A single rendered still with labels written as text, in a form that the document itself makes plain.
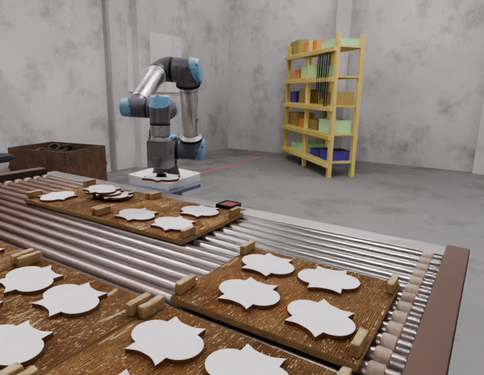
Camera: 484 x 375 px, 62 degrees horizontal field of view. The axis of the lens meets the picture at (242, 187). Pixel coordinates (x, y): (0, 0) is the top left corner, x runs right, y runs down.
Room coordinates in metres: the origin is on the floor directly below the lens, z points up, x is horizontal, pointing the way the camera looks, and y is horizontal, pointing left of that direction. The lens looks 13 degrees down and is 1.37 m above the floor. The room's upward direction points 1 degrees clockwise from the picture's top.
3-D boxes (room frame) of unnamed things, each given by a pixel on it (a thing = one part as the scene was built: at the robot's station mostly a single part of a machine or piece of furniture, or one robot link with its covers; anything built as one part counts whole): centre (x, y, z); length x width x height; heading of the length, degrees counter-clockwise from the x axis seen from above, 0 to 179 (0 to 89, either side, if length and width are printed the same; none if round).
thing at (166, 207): (1.39, 0.26, 0.93); 0.41 x 0.35 x 0.02; 59
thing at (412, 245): (1.66, 0.21, 0.89); 2.08 x 0.09 x 0.06; 58
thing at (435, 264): (1.56, 0.27, 0.90); 1.95 x 0.05 x 0.05; 58
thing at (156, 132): (1.51, 0.31, 1.22); 0.08 x 0.08 x 0.05
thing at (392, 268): (1.47, 0.32, 0.90); 1.95 x 0.05 x 0.05; 58
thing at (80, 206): (1.60, 0.61, 0.93); 0.41 x 0.35 x 0.02; 59
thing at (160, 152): (1.50, 0.32, 1.14); 0.10 x 0.09 x 0.16; 164
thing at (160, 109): (1.51, 0.31, 1.30); 0.09 x 0.08 x 0.11; 176
